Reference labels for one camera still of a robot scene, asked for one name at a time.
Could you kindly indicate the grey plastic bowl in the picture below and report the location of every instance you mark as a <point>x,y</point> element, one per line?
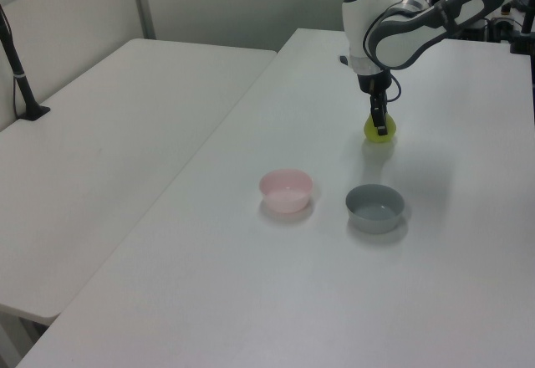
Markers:
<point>374,213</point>

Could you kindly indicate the black camera stand pole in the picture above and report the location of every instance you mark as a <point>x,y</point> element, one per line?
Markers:
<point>18,75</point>

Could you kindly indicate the white side table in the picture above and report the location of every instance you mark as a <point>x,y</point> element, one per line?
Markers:
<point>104,142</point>

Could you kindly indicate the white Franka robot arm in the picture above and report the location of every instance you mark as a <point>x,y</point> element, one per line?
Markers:
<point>401,46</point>

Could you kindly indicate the green yellow pear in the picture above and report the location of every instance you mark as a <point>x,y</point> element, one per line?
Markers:
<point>368,132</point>

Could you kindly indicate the black clamp stand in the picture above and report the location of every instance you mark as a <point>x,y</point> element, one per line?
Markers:
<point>522,29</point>

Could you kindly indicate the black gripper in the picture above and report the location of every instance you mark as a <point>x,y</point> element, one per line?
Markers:
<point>374,83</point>

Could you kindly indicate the grey partition frame post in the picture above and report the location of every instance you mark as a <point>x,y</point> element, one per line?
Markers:
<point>142,0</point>

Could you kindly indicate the pink plastic bowl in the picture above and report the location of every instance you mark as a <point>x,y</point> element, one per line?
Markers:
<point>286,190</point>

